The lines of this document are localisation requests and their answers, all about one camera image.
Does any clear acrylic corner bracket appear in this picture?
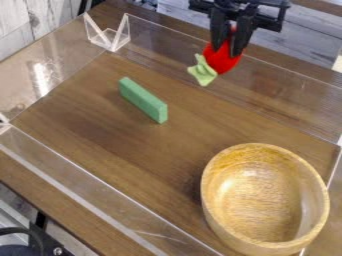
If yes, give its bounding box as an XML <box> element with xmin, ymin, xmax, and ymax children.
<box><xmin>83</xmin><ymin>14</ymin><xmax>131</xmax><ymax>52</ymax></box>

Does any wooden bowl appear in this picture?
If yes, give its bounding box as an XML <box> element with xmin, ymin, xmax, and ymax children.
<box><xmin>201</xmin><ymin>143</ymin><xmax>330</xmax><ymax>256</ymax></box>

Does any red plush strawberry toy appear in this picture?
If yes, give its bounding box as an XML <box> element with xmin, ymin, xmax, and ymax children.
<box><xmin>187</xmin><ymin>36</ymin><xmax>242</xmax><ymax>87</ymax></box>

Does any green rectangular block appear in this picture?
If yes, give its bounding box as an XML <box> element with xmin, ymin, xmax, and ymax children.
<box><xmin>119</xmin><ymin>77</ymin><xmax>169</xmax><ymax>124</ymax></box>

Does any black clamp with cable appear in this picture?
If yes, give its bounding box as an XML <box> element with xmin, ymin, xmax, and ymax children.
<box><xmin>0</xmin><ymin>226</ymin><xmax>75</xmax><ymax>256</ymax></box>

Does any clear acrylic table barrier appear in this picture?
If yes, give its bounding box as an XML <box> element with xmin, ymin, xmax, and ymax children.
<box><xmin>0</xmin><ymin>14</ymin><xmax>342</xmax><ymax>256</ymax></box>

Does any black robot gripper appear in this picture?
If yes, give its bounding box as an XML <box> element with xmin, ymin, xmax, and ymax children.
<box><xmin>189</xmin><ymin>0</ymin><xmax>291</xmax><ymax>57</ymax></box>

